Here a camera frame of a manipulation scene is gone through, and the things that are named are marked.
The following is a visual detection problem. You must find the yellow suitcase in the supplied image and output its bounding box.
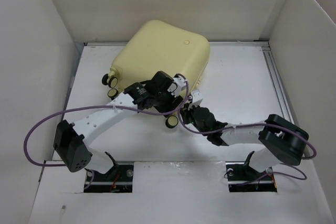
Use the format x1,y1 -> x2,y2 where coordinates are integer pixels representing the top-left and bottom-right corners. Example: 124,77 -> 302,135
102,20 -> 210,128

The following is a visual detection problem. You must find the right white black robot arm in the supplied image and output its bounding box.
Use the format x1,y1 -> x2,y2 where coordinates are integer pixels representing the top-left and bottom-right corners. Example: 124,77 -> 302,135
179,105 -> 309,179

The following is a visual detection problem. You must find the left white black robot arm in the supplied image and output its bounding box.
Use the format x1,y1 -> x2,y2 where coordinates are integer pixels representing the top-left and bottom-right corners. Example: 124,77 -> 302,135
54,71 -> 188,180

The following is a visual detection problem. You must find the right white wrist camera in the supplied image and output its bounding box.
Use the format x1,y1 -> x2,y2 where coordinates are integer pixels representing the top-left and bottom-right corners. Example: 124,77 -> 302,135
191,90 -> 203,107

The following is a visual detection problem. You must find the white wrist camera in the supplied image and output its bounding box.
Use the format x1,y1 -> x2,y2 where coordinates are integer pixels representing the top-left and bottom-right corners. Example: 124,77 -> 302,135
167,76 -> 186,97
191,90 -> 203,107

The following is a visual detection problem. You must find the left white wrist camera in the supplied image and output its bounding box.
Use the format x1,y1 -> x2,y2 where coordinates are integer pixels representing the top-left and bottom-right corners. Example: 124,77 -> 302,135
167,76 -> 186,97

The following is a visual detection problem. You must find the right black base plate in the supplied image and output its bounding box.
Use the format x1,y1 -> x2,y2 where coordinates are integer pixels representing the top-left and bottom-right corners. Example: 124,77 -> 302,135
224,162 -> 277,193

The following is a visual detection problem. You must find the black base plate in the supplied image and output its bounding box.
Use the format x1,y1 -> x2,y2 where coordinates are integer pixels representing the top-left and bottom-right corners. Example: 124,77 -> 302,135
224,162 -> 277,193
83,162 -> 134,194

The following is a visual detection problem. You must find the aluminium rail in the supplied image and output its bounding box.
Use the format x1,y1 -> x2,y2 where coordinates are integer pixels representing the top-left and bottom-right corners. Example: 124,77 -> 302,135
262,45 -> 307,159

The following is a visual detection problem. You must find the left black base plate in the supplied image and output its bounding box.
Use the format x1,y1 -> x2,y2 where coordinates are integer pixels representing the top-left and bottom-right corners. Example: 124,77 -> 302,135
83,162 -> 134,194

